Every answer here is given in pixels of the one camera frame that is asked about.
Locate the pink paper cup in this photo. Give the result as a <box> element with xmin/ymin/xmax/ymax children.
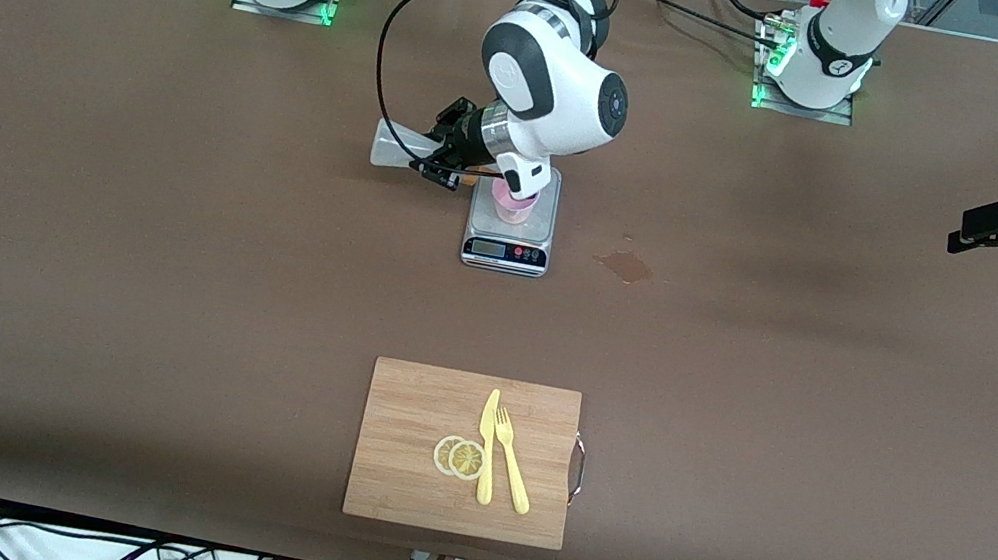
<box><xmin>486</xmin><ymin>176</ymin><xmax>540</xmax><ymax>229</ymax></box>

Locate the silver digital kitchen scale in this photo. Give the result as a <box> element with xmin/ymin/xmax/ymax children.
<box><xmin>459</xmin><ymin>154</ymin><xmax>565</xmax><ymax>280</ymax></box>

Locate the wooden cutting board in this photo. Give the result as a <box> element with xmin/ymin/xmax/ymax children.
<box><xmin>341</xmin><ymin>354</ymin><xmax>599</xmax><ymax>554</ymax></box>

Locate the yellow plastic knife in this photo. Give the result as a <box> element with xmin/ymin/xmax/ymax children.
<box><xmin>467</xmin><ymin>387</ymin><xmax>511</xmax><ymax>508</ymax></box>

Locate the yellow plastic fork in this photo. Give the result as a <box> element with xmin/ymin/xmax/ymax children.
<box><xmin>480</xmin><ymin>406</ymin><xmax>546</xmax><ymax>517</ymax></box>

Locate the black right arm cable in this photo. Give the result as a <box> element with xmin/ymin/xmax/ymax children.
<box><xmin>360</xmin><ymin>0</ymin><xmax>623</xmax><ymax>200</ymax></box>

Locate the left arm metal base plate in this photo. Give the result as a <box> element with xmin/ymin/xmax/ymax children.
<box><xmin>748</xmin><ymin>79</ymin><xmax>857</xmax><ymax>128</ymax></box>

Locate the black base cable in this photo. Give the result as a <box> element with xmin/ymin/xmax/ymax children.
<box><xmin>701</xmin><ymin>0</ymin><xmax>780</xmax><ymax>25</ymax></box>
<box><xmin>617</xmin><ymin>0</ymin><xmax>784</xmax><ymax>54</ymax></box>

